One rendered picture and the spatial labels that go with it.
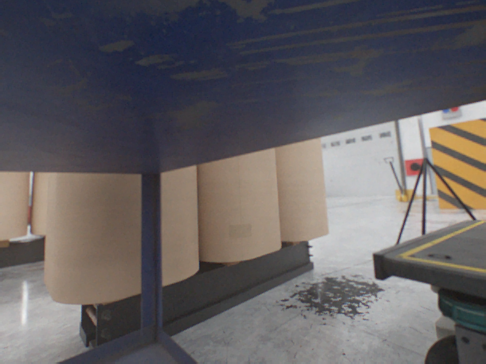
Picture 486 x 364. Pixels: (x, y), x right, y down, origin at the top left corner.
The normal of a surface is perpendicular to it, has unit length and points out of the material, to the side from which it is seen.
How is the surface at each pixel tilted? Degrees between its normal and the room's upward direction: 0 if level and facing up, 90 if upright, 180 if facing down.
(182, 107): 180
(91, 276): 90
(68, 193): 90
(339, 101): 180
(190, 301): 90
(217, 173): 90
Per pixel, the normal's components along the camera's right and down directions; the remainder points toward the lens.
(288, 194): -0.08, -0.11
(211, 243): -0.36, -0.09
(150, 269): 0.66, -0.11
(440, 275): -0.82, -0.03
